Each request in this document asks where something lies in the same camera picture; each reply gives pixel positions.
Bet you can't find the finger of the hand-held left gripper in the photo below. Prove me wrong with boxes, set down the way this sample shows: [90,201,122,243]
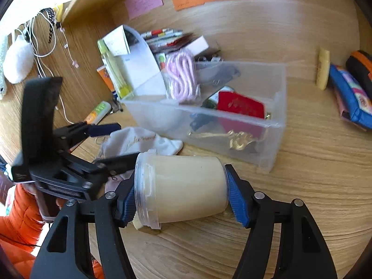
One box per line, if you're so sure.
[62,152,140,178]
[54,123,122,152]

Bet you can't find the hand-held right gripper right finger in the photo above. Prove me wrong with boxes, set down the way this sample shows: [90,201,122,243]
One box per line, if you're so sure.
[224,164,339,279]

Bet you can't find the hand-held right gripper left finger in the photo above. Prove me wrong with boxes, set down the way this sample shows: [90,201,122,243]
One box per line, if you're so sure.
[29,177,138,279]

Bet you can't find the white drawstring pouch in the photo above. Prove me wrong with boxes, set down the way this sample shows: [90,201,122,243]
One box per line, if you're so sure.
[100,126,183,163]

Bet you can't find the cream candle jar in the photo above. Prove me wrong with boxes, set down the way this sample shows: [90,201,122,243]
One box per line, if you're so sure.
[134,149,229,229]

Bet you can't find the gold bell cord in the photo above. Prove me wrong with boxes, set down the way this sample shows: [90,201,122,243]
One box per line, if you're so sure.
[189,129,256,152]

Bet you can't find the clear plastic box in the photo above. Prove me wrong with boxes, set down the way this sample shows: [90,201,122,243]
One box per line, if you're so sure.
[120,61,287,173]

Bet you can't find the red card wallet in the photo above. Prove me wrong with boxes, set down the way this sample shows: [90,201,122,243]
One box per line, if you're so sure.
[216,91,266,136]

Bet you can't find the pink rope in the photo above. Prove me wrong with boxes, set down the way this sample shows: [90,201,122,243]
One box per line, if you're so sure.
[164,48,202,102]

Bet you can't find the wooden desktop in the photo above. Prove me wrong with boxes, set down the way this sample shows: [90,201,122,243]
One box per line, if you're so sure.
[0,46,372,279]

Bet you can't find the person's left hand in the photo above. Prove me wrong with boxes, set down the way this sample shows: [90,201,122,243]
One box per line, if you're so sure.
[23,183,69,208]

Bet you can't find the white green orange tube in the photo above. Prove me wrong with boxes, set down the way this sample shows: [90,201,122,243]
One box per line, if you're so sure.
[84,101,112,124]

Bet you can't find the yellow spray bottle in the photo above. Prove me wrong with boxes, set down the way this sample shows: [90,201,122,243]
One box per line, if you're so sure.
[97,39,134,99]

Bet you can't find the pale green cloth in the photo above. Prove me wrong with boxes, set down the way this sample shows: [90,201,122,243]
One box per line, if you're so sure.
[0,35,8,99]

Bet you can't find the white fluffy pouch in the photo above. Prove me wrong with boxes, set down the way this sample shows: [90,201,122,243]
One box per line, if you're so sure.
[3,35,35,84]

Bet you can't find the white paper folder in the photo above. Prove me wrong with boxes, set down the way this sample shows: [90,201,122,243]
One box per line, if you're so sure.
[118,25,167,96]

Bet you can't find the white receipt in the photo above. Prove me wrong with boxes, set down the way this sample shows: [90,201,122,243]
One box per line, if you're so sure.
[103,25,131,56]

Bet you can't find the wooden shelf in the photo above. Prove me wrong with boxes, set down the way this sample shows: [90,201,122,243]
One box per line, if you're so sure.
[62,0,163,24]

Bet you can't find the pink white small box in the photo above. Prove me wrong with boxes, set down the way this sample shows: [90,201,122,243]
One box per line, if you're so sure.
[186,36,210,54]

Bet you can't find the metal binder clips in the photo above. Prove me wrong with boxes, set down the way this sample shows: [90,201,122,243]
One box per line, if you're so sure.
[200,51,223,63]

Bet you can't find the pink paper note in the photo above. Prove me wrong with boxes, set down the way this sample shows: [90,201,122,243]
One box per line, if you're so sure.
[124,0,164,20]

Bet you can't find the blue fabric pouch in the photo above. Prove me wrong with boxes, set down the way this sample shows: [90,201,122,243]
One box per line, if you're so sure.
[328,64,372,130]

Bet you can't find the cream yellow tube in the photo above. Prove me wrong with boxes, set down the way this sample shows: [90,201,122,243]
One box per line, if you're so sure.
[316,47,331,90]

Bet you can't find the black orange zip case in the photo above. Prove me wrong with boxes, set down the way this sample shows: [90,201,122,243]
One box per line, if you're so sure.
[345,50,372,99]

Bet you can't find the white charging cables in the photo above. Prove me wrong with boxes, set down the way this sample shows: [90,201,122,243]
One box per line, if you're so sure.
[14,17,59,79]

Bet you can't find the pink tipped white cord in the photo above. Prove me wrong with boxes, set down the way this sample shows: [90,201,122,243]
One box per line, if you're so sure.
[60,29,79,69]

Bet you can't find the black beaded chain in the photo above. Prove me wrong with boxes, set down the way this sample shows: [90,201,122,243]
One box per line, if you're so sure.
[43,7,57,47]

